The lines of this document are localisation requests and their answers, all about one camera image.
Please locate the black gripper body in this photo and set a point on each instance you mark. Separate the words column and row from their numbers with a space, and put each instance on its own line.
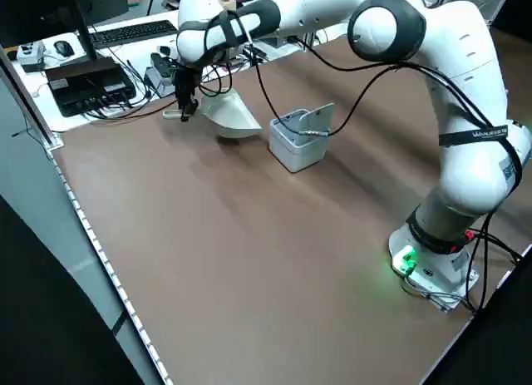
column 185, row 75

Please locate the pale green plastic dustpan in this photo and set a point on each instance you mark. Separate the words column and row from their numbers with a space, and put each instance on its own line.
column 228, row 115

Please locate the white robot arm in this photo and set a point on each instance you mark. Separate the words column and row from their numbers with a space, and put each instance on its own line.
column 457, row 69

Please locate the white trash can open lid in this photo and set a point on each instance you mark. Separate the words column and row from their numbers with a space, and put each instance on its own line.
column 297, row 146

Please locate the black power strip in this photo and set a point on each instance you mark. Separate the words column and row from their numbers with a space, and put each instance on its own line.
column 162, row 65

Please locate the grey power adapter box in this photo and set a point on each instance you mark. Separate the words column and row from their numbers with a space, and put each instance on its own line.
column 158, row 82

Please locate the black computer keyboard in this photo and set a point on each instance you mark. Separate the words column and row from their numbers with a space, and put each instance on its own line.
column 133, row 32

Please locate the black electronics box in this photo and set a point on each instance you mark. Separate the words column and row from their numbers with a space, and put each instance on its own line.
column 83, row 83

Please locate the black monitor stand pole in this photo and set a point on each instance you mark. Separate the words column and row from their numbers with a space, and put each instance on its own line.
column 85, row 40

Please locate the black computer mouse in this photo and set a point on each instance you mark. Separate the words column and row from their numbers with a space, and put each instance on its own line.
column 63, row 48

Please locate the small white device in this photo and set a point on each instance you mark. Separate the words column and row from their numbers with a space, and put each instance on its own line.
column 30, row 54

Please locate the black computer monitor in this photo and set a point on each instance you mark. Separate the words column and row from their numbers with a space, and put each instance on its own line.
column 41, row 11

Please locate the open aluminium case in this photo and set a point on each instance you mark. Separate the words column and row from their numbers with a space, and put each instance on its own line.
column 474, row 2

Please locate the aluminium camera post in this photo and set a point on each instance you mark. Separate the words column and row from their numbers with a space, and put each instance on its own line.
column 29, row 102

